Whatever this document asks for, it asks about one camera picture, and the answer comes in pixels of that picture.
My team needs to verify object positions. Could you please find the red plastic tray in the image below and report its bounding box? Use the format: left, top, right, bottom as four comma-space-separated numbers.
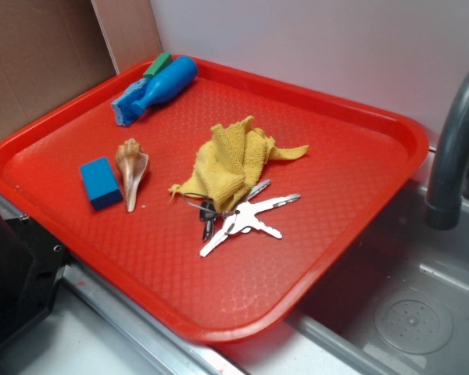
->
0, 60, 429, 344

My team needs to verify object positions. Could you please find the brown cardboard panel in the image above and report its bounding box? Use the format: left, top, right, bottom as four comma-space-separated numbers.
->
0, 1, 162, 141

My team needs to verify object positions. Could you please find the blue rectangular block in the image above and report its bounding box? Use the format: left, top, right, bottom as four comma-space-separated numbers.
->
80, 157, 123, 211

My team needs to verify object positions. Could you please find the silver key bunch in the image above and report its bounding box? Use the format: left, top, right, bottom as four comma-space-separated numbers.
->
188, 180, 301, 257

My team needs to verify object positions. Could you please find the blue plastic toy bottle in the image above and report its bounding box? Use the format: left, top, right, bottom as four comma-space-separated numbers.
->
131, 56, 198, 116

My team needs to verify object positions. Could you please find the tan conch seashell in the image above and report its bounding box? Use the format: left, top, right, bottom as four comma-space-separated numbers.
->
115, 138, 149, 213

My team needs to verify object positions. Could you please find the yellow microfiber cloth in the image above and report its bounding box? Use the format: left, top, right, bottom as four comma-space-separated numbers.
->
169, 116, 309, 212

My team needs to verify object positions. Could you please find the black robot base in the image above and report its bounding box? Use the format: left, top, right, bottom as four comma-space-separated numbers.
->
0, 215, 68, 350

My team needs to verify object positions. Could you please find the grey plastic sink basin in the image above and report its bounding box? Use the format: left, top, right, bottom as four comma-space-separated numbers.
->
218, 179, 469, 375

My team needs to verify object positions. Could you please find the green wooden block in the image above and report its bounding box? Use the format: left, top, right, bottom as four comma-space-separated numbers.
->
143, 52, 173, 79

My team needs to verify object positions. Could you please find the grey toy faucet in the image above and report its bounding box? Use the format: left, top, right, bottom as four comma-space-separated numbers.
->
424, 72, 469, 230

